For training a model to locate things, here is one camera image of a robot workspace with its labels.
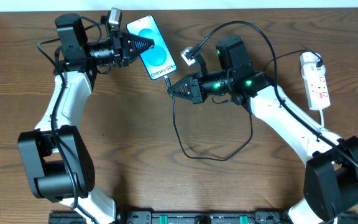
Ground black USB charging cable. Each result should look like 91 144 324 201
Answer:
163 49 324 162

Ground white charger adapter plug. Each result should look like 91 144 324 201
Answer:
300 52 326 80

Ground white power strip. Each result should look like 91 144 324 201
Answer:
304 74 331 111

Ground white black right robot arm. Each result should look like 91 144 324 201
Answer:
168 35 358 223

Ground blue screen smartphone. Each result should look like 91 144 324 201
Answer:
126 15 177 80

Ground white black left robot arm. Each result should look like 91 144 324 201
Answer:
17 8 154 223

